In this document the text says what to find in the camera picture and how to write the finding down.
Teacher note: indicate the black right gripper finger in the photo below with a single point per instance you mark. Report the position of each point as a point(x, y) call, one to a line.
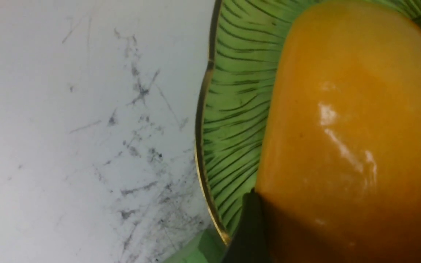
point(248, 244)

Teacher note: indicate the orange yellow mango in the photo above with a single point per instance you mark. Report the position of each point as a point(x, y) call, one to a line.
point(340, 170)

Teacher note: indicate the green glass leaf plate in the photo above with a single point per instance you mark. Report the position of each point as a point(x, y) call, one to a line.
point(246, 39)

